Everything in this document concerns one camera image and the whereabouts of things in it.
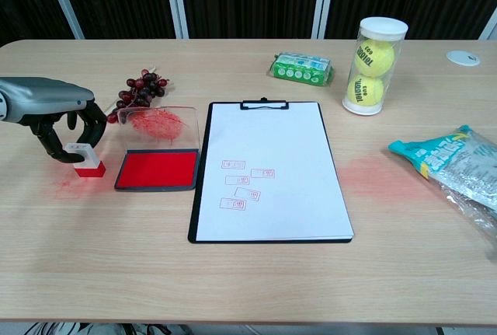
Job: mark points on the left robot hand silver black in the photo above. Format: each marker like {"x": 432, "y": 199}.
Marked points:
{"x": 46, "y": 96}

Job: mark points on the red white rubber stamp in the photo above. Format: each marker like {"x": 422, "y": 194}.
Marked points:
{"x": 91, "y": 166}

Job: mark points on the red ink pad clear lid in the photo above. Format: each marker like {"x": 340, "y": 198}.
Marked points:
{"x": 157, "y": 169}

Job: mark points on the dark red grape bunch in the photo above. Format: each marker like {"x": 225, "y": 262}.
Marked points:
{"x": 143, "y": 88}

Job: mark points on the black clipboard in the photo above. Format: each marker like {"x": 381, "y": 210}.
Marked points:
{"x": 204, "y": 179}

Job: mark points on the white paper with red stamps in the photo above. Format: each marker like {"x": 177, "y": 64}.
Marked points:
{"x": 279, "y": 144}

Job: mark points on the green tissue pack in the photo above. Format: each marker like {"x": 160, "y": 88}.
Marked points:
{"x": 301, "y": 68}

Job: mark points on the yellow tennis ball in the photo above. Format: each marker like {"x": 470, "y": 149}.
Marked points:
{"x": 374, "y": 57}
{"x": 365, "y": 90}

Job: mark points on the clear tennis ball tube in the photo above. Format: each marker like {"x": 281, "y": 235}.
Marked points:
{"x": 382, "y": 26}

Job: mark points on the teal snack bag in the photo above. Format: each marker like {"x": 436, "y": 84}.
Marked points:
{"x": 454, "y": 160}

